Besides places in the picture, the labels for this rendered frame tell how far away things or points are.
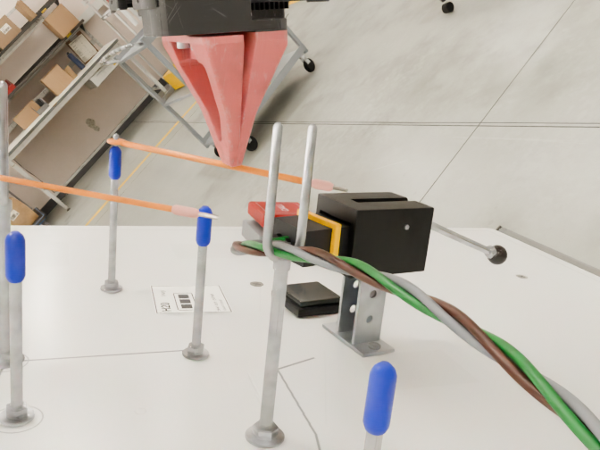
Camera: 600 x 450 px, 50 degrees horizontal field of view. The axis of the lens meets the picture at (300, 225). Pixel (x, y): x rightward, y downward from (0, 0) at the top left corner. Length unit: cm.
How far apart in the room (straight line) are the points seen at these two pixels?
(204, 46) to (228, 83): 2
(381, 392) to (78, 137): 824
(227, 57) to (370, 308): 17
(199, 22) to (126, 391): 18
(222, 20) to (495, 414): 24
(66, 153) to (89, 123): 46
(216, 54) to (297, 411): 18
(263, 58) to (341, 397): 18
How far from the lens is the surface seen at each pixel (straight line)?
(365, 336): 40
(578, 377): 43
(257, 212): 57
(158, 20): 32
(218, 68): 33
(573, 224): 205
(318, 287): 46
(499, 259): 46
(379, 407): 19
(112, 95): 847
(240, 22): 33
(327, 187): 34
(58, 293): 46
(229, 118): 35
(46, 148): 836
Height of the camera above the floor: 134
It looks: 26 degrees down
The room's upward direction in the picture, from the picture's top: 46 degrees counter-clockwise
